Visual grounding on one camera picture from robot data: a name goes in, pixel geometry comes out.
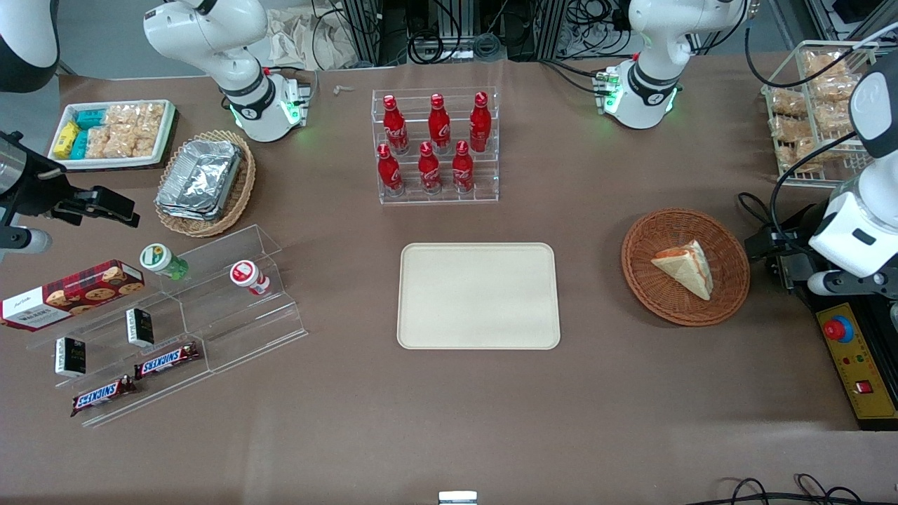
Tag green capped drink bottle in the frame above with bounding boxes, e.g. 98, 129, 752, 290
139, 243, 189, 282

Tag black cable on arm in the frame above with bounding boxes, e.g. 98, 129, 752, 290
737, 130, 860, 243

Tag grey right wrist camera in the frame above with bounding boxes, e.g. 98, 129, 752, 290
0, 227, 54, 257

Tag crumpled beige paper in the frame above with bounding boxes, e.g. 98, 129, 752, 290
265, 6, 360, 72

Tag triangular sandwich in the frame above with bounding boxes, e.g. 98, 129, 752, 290
650, 239, 715, 302

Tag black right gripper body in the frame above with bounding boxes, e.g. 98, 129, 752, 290
0, 130, 79, 220

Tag white wire basket rack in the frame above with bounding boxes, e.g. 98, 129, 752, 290
762, 40, 879, 188

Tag bagged fried snack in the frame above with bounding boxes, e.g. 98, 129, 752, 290
803, 49, 855, 79
770, 87, 809, 117
777, 139, 853, 174
769, 115, 815, 145
812, 76, 862, 134

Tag small black white box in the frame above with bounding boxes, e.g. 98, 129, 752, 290
54, 336, 88, 379
126, 307, 156, 349

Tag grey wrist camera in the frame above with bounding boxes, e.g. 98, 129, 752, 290
807, 270, 898, 299
0, 227, 54, 257

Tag red tartan cookie box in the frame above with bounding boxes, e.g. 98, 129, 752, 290
0, 259, 147, 332

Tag clear acrylic stepped shelf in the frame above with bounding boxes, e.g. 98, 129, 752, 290
27, 224, 310, 429

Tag Snickers chocolate bar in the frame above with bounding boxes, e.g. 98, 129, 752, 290
69, 375, 138, 419
133, 342, 202, 380

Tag clear rice cracker bag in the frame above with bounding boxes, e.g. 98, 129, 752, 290
105, 104, 142, 133
85, 126, 141, 160
136, 102, 166, 144

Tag yellow black control box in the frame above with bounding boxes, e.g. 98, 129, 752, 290
800, 298, 898, 431

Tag beige plastic tray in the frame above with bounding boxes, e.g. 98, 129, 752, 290
397, 243, 562, 351

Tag stacked aluminium foil containers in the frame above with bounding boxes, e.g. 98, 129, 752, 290
155, 138, 243, 222

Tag red capped drink bottle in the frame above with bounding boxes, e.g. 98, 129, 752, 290
229, 260, 272, 297

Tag clear acrylic bottle rack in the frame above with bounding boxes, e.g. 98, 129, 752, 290
371, 86, 501, 206

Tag white rectangular snack tray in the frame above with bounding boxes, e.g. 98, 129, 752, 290
48, 100, 177, 170

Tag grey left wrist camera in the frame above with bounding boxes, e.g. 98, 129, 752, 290
807, 270, 898, 299

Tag red cola bottle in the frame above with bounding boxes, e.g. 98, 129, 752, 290
469, 91, 491, 154
417, 141, 443, 196
427, 93, 453, 154
451, 140, 476, 194
376, 143, 405, 198
382, 95, 410, 156

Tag black floor cable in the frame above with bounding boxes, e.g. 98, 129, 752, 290
702, 473, 898, 505

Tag aluminium frame with cables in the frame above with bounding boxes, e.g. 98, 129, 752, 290
312, 0, 636, 68

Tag oval light wicker basket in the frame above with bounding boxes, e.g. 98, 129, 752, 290
154, 129, 257, 238

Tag round brown wicker basket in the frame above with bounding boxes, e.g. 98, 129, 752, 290
621, 208, 751, 328

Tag black metal bracket box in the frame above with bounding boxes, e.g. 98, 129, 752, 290
775, 247, 823, 290

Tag black base cables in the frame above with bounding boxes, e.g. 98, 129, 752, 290
539, 59, 612, 96

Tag yellow snack packet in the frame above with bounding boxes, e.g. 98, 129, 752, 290
53, 120, 81, 159

